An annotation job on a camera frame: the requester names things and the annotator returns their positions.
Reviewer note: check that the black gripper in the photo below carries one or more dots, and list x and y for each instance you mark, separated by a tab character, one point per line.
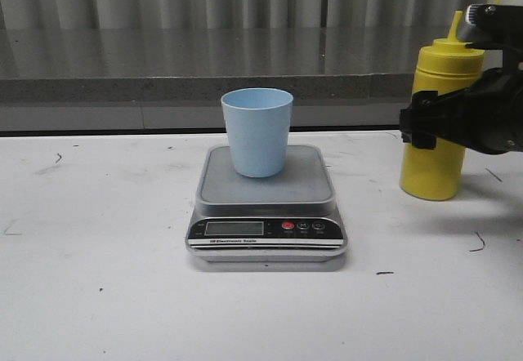
487	117

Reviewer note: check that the yellow squeeze bottle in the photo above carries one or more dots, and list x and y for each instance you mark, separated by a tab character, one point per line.
446	65

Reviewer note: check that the light blue plastic cup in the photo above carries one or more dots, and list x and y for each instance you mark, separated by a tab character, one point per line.
257	125

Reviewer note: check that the silver digital kitchen scale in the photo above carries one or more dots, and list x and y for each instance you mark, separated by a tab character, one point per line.
289	218

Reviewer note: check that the grey stone counter ledge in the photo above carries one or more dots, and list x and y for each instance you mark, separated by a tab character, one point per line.
91	81

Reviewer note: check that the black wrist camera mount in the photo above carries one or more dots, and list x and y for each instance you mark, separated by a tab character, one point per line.
494	27

